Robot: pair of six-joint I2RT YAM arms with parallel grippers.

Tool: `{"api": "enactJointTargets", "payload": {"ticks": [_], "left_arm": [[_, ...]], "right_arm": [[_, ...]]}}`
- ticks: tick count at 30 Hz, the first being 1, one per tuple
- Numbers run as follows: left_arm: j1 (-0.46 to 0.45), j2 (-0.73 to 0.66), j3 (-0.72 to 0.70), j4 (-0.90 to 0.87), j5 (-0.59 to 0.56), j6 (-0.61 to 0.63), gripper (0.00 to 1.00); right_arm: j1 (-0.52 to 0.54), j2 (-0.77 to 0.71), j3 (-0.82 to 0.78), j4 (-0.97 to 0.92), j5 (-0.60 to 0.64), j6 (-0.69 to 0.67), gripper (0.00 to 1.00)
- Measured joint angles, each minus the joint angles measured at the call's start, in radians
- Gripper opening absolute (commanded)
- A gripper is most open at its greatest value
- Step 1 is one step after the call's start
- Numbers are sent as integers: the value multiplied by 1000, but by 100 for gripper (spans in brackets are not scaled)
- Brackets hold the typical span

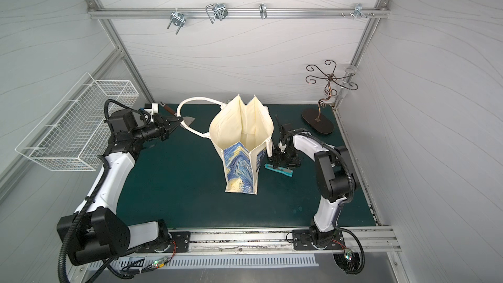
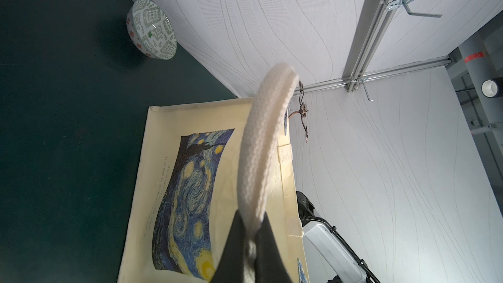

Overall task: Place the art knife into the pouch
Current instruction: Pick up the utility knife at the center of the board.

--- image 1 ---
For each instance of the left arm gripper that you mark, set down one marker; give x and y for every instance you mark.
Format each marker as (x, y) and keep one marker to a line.
(162, 128)

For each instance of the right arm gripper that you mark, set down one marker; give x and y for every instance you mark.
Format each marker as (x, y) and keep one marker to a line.
(286, 158)

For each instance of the teal utility knife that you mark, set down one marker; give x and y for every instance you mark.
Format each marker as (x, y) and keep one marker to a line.
(281, 170)

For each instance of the cream canvas tote bag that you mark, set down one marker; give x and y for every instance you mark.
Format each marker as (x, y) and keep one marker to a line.
(242, 136)

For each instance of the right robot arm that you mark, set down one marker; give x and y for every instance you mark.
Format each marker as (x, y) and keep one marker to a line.
(337, 183)

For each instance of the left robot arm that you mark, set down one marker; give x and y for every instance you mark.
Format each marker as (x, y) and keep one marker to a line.
(94, 232)

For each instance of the copper jewelry stand black base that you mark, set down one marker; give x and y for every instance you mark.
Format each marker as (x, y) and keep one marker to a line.
(314, 117)

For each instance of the aluminium crossbar with hooks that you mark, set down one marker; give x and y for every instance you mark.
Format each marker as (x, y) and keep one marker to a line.
(218, 12)

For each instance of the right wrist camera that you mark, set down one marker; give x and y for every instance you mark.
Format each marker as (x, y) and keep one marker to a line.
(282, 147)

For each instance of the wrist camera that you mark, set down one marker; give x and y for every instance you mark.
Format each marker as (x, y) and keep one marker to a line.
(282, 147)
(151, 108)

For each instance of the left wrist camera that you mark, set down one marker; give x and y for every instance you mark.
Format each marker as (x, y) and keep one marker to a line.
(151, 108)

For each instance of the white wire basket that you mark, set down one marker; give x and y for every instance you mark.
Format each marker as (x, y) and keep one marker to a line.
(71, 136)

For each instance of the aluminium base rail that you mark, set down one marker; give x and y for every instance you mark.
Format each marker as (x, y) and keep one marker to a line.
(283, 240)

